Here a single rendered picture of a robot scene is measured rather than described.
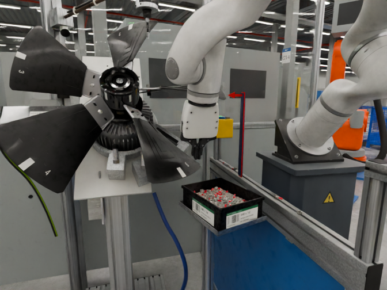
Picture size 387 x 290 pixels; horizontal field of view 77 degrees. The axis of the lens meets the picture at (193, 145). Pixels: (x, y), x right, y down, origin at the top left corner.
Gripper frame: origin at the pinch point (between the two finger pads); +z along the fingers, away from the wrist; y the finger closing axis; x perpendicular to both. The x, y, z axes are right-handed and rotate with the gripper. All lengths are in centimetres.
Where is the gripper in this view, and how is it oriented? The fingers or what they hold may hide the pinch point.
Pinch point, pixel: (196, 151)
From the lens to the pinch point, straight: 71.7
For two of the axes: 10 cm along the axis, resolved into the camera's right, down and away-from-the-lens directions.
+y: -9.6, 0.4, -2.6
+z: -0.9, 8.9, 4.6
